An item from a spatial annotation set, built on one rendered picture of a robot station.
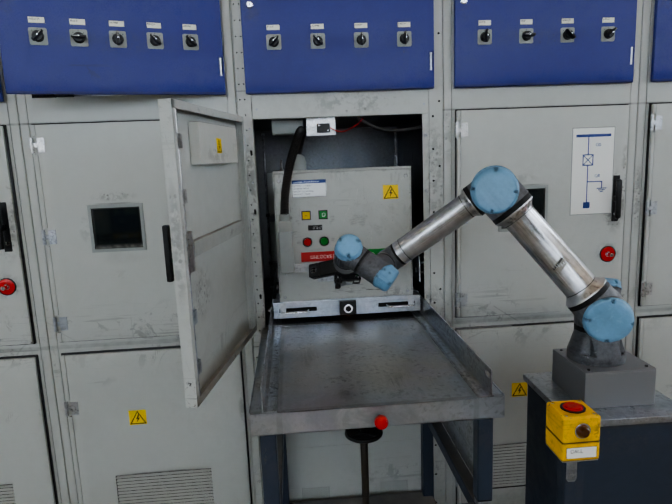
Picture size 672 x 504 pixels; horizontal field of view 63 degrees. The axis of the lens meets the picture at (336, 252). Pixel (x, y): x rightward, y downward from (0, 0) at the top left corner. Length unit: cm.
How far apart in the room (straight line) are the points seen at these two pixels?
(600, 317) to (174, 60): 143
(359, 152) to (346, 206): 77
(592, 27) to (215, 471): 205
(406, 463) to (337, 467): 26
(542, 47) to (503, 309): 92
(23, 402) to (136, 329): 47
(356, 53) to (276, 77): 27
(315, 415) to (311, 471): 88
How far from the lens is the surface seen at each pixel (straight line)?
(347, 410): 137
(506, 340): 215
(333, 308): 201
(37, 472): 237
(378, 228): 199
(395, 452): 223
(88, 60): 188
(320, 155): 269
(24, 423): 230
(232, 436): 214
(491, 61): 203
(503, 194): 142
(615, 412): 166
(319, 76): 190
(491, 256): 204
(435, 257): 200
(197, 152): 148
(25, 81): 188
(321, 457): 220
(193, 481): 225
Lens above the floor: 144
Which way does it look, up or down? 10 degrees down
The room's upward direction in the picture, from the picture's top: 2 degrees counter-clockwise
